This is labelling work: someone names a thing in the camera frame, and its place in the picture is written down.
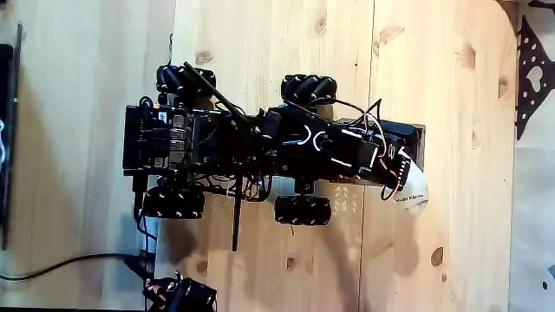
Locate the white sock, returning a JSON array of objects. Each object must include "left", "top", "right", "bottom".
[{"left": 391, "top": 146, "right": 430, "bottom": 217}]

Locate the black mecanum wheel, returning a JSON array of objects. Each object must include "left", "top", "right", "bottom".
[
  {"left": 142, "top": 185, "right": 207, "bottom": 220},
  {"left": 280, "top": 73, "right": 339, "bottom": 107},
  {"left": 155, "top": 63, "right": 217, "bottom": 106},
  {"left": 273, "top": 194, "right": 333, "bottom": 227}
]

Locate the black monitor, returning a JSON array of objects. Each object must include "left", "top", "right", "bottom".
[{"left": 0, "top": 23, "right": 24, "bottom": 252}]

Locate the blue and black camera box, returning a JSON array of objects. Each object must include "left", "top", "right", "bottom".
[{"left": 378, "top": 120, "right": 421, "bottom": 152}]

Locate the black flat strap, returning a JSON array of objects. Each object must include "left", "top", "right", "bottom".
[{"left": 232, "top": 171, "right": 245, "bottom": 252}]

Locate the black power cable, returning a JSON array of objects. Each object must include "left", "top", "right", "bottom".
[{"left": 0, "top": 252, "right": 151, "bottom": 283}]

